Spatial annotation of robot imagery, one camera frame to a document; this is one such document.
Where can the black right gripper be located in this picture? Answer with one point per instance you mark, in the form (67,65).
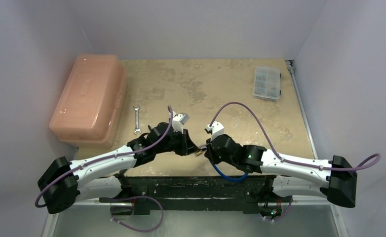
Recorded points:
(212,147)

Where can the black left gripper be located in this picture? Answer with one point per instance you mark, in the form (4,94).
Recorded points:
(187,147)

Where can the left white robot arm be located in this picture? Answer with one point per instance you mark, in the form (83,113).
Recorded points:
(63,181)

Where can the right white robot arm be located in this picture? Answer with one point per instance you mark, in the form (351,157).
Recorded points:
(334,179)

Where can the silver open-end wrench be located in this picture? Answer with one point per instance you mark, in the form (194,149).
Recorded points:
(137,128)

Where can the clear compartment screw box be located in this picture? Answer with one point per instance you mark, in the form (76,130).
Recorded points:
(267,83)

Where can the pink translucent plastic toolbox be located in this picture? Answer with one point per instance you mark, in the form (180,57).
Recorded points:
(90,105)

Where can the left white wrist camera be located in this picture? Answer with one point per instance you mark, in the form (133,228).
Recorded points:
(178,121)

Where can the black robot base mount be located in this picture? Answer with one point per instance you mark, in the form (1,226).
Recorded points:
(201,193)

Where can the aluminium frame rail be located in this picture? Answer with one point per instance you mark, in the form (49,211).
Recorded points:
(337,218)

